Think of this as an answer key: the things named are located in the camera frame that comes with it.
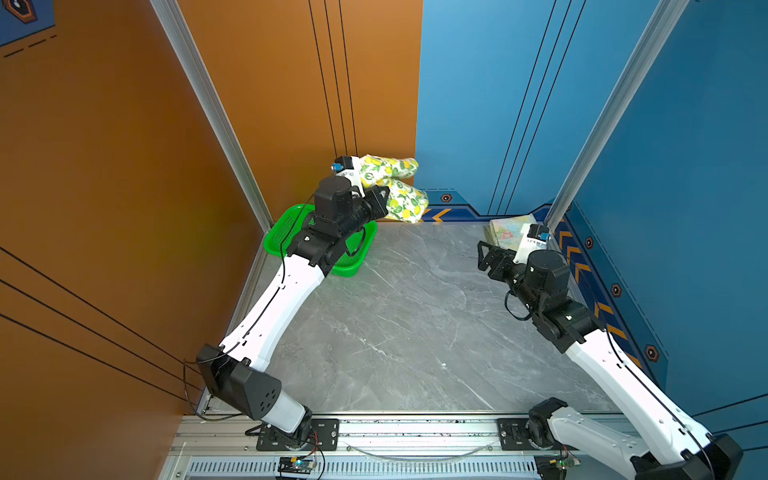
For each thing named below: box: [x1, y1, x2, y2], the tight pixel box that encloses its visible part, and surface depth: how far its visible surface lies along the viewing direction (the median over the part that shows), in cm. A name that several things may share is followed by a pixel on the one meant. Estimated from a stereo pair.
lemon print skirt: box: [359, 154, 429, 224], surface depth 71 cm
